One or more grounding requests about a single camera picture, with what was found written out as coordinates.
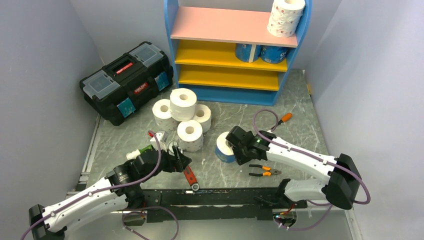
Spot orange handled pliers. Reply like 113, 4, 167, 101
248, 164, 282, 177

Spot black plastic toolbox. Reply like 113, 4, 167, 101
79, 41, 174, 126

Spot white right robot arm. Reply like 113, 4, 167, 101
225, 126, 362, 210

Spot orange handled screwdriver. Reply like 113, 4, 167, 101
271, 112, 293, 131

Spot blue shelf with coloured boards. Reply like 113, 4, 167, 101
163, 0, 312, 106

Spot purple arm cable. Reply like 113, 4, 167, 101
19, 130, 181, 240
252, 109, 372, 232

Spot white roll right of pile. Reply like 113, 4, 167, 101
193, 104, 212, 133

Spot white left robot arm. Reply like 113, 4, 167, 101
21, 145, 192, 240

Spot white roll top of pile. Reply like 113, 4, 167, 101
169, 88, 197, 122

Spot red adjustable wrench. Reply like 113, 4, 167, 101
183, 165, 200, 191

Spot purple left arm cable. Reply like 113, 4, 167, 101
19, 130, 181, 240

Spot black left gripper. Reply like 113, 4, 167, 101
140, 144, 192, 183

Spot white roll left of pile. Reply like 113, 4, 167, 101
152, 99, 179, 131

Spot pink patterned paper towel roll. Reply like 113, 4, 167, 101
267, 0, 306, 38

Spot white roll front of pile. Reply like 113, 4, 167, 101
177, 119, 204, 152

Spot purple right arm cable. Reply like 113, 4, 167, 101
252, 109, 372, 232

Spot green handled tool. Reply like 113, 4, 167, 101
126, 145, 153, 160

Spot blue roll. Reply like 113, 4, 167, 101
215, 131, 236, 163
235, 43, 262, 63
260, 45, 289, 64

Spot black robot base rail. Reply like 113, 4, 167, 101
126, 187, 308, 221

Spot white roll of pile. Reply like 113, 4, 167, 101
169, 88, 197, 122
152, 99, 179, 131
193, 104, 212, 133
177, 119, 204, 152

